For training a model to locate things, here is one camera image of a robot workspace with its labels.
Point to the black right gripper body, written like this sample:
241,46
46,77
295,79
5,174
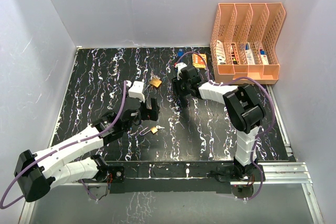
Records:
181,87

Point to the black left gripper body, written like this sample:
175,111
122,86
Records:
144,112

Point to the small brass padlock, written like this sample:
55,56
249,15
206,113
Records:
147,130

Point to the large brass padlock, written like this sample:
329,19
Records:
154,82

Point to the silver key bunch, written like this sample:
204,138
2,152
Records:
154,76

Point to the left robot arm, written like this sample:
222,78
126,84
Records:
37,173

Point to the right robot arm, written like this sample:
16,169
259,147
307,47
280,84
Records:
245,114

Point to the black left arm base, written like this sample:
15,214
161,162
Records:
110,175

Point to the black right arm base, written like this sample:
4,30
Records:
232,173

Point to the yellow spiral notebook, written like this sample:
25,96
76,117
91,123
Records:
199,61

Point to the red black item in organizer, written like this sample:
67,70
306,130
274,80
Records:
233,54

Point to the white blue box in organizer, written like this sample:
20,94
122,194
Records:
248,54

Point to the orange file organizer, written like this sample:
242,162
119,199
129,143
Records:
243,42

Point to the blue red box in organizer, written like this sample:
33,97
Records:
263,57

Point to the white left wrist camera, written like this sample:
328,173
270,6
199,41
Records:
135,90

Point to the aluminium frame rail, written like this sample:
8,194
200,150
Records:
165,176

